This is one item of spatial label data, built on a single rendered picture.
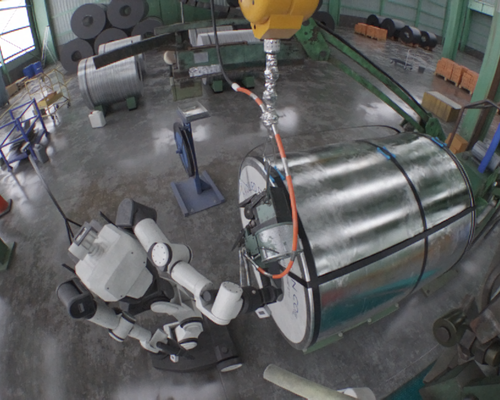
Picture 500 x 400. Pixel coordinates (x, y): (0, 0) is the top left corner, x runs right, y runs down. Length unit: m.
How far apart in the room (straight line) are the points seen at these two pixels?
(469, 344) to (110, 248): 1.00
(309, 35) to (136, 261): 1.42
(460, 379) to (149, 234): 0.93
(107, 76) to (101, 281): 5.10
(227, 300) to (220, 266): 1.74
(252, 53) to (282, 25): 0.95
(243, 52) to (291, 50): 0.29
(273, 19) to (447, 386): 0.69
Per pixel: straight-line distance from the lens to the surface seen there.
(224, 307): 0.76
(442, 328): 0.37
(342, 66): 1.73
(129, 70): 5.72
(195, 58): 1.43
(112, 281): 1.01
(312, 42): 1.60
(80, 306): 1.06
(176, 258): 0.87
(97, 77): 5.85
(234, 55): 1.47
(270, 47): 0.62
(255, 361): 2.14
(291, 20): 0.57
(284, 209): 0.91
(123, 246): 1.00
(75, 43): 12.37
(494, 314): 0.29
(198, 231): 2.77
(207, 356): 2.00
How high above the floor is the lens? 2.10
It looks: 44 degrees down
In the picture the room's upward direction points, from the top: 1 degrees counter-clockwise
